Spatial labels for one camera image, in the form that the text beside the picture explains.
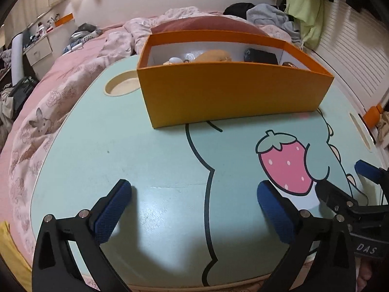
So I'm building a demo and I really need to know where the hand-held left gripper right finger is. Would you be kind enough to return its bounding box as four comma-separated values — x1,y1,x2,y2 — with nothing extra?
257,180,356,292

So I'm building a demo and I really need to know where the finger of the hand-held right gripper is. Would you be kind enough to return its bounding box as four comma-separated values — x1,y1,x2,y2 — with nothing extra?
355,160,389,189
314,180,365,222

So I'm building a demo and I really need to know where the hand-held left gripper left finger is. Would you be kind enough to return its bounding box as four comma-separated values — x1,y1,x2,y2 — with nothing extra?
32,179,133,292

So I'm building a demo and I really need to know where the orange cardboard box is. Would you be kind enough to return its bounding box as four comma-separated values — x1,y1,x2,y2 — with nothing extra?
136,30,335,129

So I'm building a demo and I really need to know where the beige cloth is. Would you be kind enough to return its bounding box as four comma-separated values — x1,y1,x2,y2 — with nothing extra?
375,119,389,147

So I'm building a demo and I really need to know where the orange bottle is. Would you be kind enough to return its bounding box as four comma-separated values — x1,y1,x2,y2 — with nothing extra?
365,103,384,131

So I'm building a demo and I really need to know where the yellow cloth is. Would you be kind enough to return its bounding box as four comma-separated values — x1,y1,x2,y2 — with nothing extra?
0,220,32,280

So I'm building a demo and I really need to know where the pink floral duvet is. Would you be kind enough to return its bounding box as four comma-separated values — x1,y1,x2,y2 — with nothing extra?
0,6,292,268

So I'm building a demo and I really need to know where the black bag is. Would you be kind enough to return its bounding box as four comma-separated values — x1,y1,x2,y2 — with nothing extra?
8,77,38,116

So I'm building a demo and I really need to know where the pink bed sheet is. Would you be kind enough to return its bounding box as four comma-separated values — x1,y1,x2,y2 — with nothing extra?
39,26,137,78

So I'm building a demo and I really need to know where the light green garment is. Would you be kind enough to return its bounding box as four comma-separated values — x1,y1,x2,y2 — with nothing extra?
286,0,326,49

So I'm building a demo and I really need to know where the grey-blue garment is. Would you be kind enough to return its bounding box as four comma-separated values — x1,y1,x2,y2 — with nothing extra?
246,4,301,41

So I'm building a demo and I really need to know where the blue patterned cloth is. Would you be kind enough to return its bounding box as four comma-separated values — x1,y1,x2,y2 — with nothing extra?
62,23,103,54

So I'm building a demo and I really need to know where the white rolled mat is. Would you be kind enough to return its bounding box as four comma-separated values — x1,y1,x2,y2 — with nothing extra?
11,33,24,84

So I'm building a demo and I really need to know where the maroon pillow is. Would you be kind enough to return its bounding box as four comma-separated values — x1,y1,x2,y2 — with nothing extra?
151,17,268,37

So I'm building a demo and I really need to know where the orange shelf box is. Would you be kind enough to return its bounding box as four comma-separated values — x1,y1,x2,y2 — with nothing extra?
55,13,74,26

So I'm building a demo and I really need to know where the black garment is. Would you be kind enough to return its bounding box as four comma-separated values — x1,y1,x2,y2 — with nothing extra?
223,2,256,17

